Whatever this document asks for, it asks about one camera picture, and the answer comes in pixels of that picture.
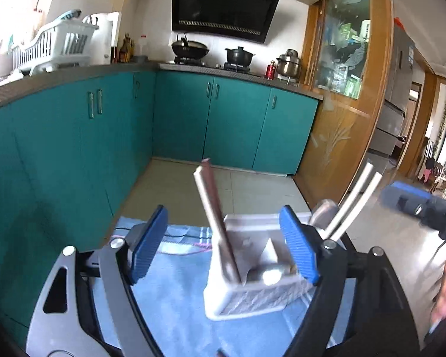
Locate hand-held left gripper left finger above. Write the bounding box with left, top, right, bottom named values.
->
left=25, top=204, right=169, bottom=357

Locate teal plastic item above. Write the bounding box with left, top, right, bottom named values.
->
left=55, top=9, right=83, bottom=23

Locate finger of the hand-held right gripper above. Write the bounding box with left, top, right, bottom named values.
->
left=380, top=180, right=446, bottom=248

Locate pink garment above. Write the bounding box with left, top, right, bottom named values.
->
left=418, top=158, right=434, bottom=184

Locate stainless steel pot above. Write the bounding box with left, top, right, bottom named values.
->
left=276, top=49, right=302, bottom=79

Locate silver refrigerator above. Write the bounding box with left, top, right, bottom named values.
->
left=368, top=26, right=417, bottom=175

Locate white dish rack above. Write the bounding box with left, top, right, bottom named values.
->
left=10, top=17, right=100, bottom=77

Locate white chopstick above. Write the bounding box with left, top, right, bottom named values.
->
left=193, top=165, right=235, bottom=281
left=321, top=162, right=375, bottom=239
left=332, top=175, right=384, bottom=239

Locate white plastic utensil holder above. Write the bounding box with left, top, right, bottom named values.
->
left=204, top=212, right=322, bottom=321

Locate black wok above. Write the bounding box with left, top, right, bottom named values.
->
left=171, top=33, right=211, bottom=60

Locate wooden framed glass door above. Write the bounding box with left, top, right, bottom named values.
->
left=293, top=0, right=395, bottom=209

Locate brown chopstick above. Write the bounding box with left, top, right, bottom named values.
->
left=202, top=158, right=243, bottom=282

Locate metal spoon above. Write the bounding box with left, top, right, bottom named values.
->
left=247, top=262, right=288, bottom=286
left=309, top=199, right=339, bottom=239

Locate white countertop appliance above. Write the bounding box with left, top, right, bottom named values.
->
left=82, top=11, right=121, bottom=65

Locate blue striped cloth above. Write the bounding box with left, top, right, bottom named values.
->
left=91, top=216, right=357, bottom=357

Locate wooden door frame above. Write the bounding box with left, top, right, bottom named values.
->
left=397, top=70, right=438, bottom=179

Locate black range hood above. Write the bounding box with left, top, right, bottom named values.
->
left=171, top=0, right=284, bottom=44

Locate black clay pot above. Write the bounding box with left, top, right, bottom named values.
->
left=225, top=46, right=256, bottom=66

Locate gas stove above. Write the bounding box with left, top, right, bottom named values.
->
left=173, top=57, right=263, bottom=77

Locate teal kitchen cabinet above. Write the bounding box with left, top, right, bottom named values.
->
left=152, top=71, right=320, bottom=175
left=0, top=71, right=157, bottom=343

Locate dark grey countertop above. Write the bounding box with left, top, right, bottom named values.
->
left=0, top=61, right=324, bottom=117

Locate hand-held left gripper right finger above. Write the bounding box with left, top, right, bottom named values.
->
left=279, top=204, right=420, bottom=357

